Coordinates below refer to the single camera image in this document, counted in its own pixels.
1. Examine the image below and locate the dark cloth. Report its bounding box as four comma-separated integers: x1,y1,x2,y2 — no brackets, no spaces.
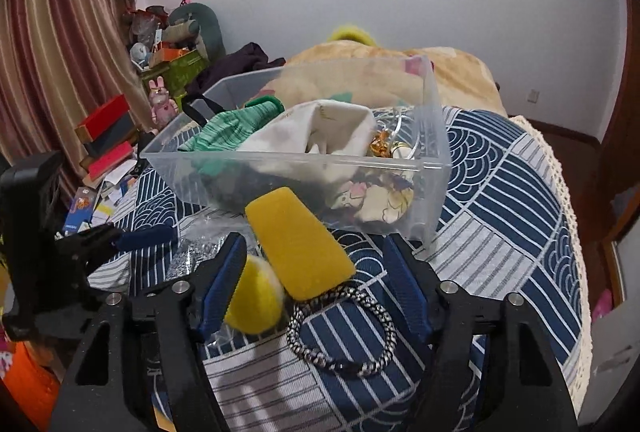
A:
200,162,341,213

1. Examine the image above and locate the white cloth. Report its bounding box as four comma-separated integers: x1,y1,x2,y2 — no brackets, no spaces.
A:
240,101,378,158

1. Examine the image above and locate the yellow sponge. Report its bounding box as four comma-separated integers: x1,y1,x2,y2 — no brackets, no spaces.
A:
245,186,357,302

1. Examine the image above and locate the pink bunny figure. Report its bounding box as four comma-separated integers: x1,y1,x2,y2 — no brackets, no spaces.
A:
148,76,181,128

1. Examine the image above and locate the orange bag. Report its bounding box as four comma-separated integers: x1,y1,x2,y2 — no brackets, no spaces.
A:
0,342,61,430

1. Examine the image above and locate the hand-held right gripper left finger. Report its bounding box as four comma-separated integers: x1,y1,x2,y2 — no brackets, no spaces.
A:
47,232,248,432

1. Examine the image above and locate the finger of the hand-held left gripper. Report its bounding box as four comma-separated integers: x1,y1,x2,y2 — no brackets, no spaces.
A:
54,223,179,273

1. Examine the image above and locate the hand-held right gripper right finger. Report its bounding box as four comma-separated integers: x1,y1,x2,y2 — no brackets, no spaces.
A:
381,234,581,432

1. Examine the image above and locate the green striped cloth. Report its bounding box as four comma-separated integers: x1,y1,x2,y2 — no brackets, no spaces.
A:
177,96,286,153

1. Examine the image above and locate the black white braided cord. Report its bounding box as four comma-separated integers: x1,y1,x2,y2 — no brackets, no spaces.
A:
286,284,397,379

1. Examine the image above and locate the black strap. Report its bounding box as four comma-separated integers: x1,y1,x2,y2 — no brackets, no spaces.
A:
181,96,226,128

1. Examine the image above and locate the green plush toy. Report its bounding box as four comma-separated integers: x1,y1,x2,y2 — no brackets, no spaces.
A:
167,2,223,63

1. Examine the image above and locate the pile of papers and booklets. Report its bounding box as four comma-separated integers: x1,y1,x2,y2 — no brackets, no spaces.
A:
62,157,146,238

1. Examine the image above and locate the cartoon print cloth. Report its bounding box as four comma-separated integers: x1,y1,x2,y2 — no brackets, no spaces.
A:
330,179,416,225

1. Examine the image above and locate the pile of small toys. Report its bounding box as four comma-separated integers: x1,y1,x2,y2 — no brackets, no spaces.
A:
125,4,171,68

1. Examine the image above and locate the beige blanket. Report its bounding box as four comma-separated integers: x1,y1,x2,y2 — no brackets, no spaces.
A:
272,41,508,118

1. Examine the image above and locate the clear plastic storage bin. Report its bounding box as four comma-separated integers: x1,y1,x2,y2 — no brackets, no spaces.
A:
140,54,453,243

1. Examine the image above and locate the dark purple garment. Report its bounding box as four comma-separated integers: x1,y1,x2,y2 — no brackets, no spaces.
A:
187,42,286,98

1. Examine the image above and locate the yellow plush toy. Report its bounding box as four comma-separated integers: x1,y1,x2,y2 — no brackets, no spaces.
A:
327,24,381,48

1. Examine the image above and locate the blue patterned bedspread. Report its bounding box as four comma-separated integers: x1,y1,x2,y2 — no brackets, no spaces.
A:
87,104,593,432

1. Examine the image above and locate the striped curtain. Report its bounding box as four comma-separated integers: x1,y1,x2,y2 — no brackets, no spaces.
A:
0,0,151,213

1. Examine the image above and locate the yellow plush ball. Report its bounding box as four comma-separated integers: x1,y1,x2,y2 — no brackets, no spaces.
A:
224,254,286,332

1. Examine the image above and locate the orange box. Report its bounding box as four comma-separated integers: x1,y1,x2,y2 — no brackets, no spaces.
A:
150,47,191,65

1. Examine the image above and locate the green box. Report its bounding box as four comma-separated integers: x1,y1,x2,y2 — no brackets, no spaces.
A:
142,49,208,98

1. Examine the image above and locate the gold foil ornament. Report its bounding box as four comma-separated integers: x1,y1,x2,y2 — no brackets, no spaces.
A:
370,129,396,158

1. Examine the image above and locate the silver glitter bag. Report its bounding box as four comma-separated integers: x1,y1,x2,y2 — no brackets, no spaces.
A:
165,217,261,278

